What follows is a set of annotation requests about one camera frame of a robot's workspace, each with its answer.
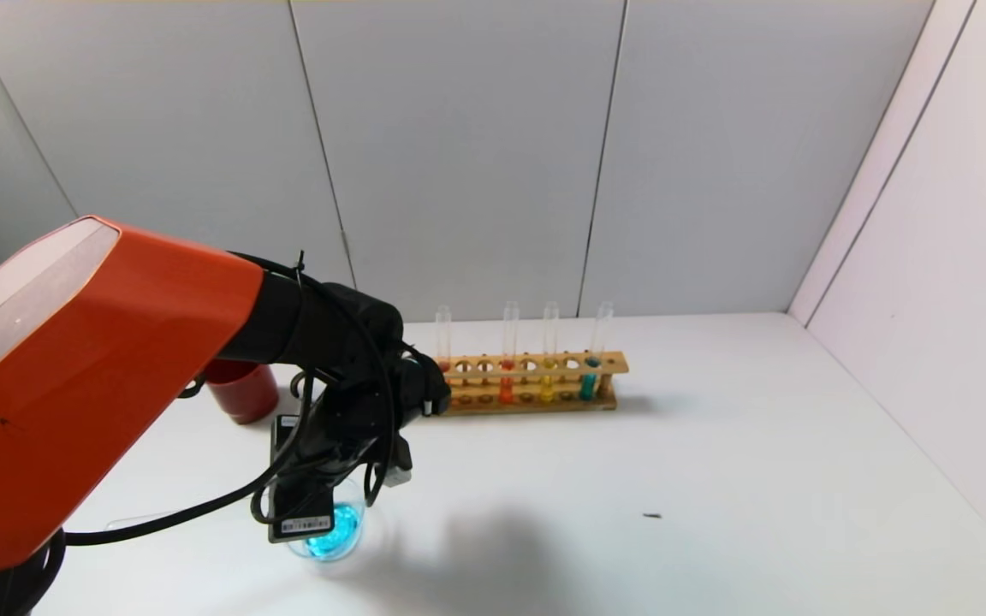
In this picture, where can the wooden test tube rack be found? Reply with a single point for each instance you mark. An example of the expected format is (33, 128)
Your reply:
(544, 409)

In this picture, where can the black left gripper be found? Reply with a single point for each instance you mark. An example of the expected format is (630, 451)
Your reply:
(298, 512)

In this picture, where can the dark red plastic cup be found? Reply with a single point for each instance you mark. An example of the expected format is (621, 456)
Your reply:
(240, 393)

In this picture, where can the yellow pigment glass test tube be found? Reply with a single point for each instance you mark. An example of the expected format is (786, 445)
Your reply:
(547, 389)

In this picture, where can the clear glass beaker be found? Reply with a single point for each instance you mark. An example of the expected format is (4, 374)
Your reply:
(343, 530)

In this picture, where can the orange and black left arm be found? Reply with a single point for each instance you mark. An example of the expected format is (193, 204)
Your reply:
(99, 368)

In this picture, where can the orange pigment glass test tube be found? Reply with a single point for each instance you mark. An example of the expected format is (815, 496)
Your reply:
(507, 389)
(443, 334)

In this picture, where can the blue pigment glass test tube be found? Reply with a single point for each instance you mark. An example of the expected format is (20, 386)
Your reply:
(142, 518)
(588, 387)

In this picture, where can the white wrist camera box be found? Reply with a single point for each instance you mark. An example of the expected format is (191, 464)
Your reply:
(397, 475)

